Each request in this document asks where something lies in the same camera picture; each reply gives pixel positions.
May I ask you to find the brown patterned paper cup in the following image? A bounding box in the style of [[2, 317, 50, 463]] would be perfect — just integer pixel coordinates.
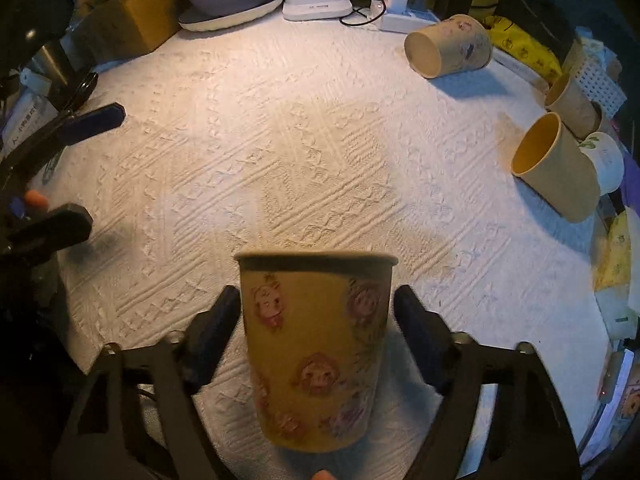
[[234, 252, 397, 453]]

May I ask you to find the plain brown cup front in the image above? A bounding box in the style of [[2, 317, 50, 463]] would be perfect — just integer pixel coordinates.
[[511, 112, 601, 223]]

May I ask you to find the white paper cup lying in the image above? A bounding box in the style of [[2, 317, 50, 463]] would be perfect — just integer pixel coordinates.
[[578, 131, 625, 195]]

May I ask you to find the brown paper cup behind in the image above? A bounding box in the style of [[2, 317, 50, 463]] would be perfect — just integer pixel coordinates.
[[544, 73, 600, 140]]

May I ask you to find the brown patterned cup lying left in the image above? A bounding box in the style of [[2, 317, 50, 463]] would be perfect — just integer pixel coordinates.
[[404, 14, 492, 79]]

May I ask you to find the cardboard box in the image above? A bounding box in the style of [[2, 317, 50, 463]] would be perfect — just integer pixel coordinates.
[[70, 0, 186, 64]]

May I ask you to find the tissue pack with tissue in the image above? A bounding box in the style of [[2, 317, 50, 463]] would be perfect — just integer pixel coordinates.
[[594, 207, 639, 341]]

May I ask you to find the white plate under bowl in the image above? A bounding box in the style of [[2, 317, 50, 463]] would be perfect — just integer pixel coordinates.
[[177, 0, 286, 34]]

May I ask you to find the white knitted tablecloth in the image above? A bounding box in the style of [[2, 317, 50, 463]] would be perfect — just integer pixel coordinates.
[[29, 8, 614, 480]]

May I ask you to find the white plastic basket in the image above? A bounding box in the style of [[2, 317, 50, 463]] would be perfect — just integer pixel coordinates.
[[562, 37, 627, 118]]

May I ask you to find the yellow snack packet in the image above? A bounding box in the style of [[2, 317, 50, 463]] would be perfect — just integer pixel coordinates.
[[484, 15, 562, 84]]

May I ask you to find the white power strip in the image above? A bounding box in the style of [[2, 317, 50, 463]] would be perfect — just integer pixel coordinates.
[[370, 0, 440, 35]]

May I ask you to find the black power adapter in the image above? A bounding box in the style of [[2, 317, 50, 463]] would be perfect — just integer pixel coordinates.
[[432, 0, 474, 22]]

